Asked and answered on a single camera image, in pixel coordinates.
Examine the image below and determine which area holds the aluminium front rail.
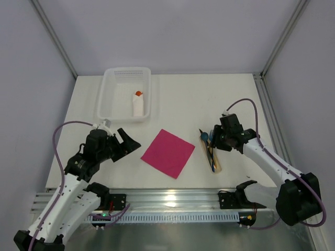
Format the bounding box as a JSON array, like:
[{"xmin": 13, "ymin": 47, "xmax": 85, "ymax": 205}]
[{"xmin": 31, "ymin": 188, "xmax": 278, "ymax": 213}]

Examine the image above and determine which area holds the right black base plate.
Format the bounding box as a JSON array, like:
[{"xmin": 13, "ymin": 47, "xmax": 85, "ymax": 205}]
[{"xmin": 218, "ymin": 190, "xmax": 241, "ymax": 210}]

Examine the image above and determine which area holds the white rolled napkin bundle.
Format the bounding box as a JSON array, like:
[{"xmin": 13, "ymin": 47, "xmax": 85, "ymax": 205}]
[{"xmin": 132, "ymin": 94, "xmax": 144, "ymax": 117}]

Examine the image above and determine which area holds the beige wooden utensil tray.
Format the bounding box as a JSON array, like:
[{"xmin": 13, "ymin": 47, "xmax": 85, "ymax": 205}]
[{"xmin": 199, "ymin": 134, "xmax": 222, "ymax": 174}]

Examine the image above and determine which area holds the left controller board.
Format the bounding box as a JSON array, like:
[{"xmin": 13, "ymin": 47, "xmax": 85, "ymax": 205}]
[{"xmin": 88, "ymin": 213, "xmax": 115, "ymax": 230}]

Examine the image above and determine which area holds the white slotted cable duct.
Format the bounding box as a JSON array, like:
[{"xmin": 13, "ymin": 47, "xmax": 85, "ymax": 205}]
[{"xmin": 83, "ymin": 212, "xmax": 240, "ymax": 223}]

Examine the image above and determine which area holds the white plastic basket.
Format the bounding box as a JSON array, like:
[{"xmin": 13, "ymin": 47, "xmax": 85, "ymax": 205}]
[{"xmin": 96, "ymin": 67, "xmax": 151, "ymax": 123}]

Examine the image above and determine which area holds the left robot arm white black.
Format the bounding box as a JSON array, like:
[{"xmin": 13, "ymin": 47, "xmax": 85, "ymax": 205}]
[{"xmin": 14, "ymin": 128, "xmax": 141, "ymax": 250}]

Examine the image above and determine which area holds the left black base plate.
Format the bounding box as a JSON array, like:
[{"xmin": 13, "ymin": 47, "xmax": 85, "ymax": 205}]
[{"xmin": 103, "ymin": 193, "xmax": 127, "ymax": 211}]

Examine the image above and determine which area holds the pink paper napkin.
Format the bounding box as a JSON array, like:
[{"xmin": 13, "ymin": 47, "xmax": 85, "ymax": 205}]
[{"xmin": 141, "ymin": 129, "xmax": 195, "ymax": 179}]

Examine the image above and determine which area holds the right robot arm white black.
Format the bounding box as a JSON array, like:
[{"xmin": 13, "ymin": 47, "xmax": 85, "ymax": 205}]
[{"xmin": 210, "ymin": 113, "xmax": 327, "ymax": 226}]

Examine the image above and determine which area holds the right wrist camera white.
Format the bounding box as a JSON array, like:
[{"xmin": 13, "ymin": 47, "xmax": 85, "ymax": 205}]
[{"xmin": 222, "ymin": 110, "xmax": 231, "ymax": 117}]

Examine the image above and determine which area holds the right controller board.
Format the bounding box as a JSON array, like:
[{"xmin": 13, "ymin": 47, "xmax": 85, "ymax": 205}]
[{"xmin": 237, "ymin": 212, "xmax": 256, "ymax": 229}]

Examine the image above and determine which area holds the gold metal knife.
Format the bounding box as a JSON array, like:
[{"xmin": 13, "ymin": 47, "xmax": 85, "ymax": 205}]
[{"xmin": 199, "ymin": 129, "xmax": 216, "ymax": 173}]

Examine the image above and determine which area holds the controller board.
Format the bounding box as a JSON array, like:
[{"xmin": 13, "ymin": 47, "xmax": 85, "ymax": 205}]
[
  {"xmin": 237, "ymin": 212, "xmax": 256, "ymax": 229},
  {"xmin": 88, "ymin": 213, "xmax": 115, "ymax": 230}
]

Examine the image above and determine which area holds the right aluminium frame post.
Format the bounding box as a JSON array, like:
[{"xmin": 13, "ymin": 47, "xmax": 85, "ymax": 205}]
[{"xmin": 260, "ymin": 0, "xmax": 310, "ymax": 78}]

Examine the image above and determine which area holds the aluminium frame post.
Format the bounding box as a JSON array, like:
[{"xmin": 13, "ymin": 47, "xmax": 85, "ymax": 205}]
[
  {"xmin": 260, "ymin": 0, "xmax": 310, "ymax": 78},
  {"xmin": 28, "ymin": 0, "xmax": 78, "ymax": 79}
]

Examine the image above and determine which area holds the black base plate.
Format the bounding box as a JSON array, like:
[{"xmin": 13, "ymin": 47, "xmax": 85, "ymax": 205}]
[
  {"xmin": 103, "ymin": 193, "xmax": 127, "ymax": 211},
  {"xmin": 218, "ymin": 190, "xmax": 241, "ymax": 210}
]

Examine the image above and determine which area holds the left aluminium frame post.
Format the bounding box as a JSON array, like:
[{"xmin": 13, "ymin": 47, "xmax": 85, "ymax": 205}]
[{"xmin": 28, "ymin": 0, "xmax": 78, "ymax": 79}]

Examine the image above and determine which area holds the right aluminium side rail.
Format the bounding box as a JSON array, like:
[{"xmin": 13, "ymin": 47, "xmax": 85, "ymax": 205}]
[{"xmin": 253, "ymin": 73, "xmax": 292, "ymax": 165}]

